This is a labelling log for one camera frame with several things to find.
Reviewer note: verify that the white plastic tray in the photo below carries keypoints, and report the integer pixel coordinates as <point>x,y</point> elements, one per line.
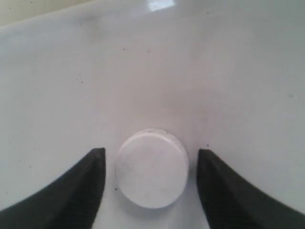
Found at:
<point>224,75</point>

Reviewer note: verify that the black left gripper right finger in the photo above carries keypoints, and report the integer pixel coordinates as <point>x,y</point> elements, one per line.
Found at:
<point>231,202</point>

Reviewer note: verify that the white bottle cap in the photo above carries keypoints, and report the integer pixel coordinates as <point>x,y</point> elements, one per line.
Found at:
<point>152,168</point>

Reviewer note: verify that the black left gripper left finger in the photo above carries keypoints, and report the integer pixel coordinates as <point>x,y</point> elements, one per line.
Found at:
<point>70,202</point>

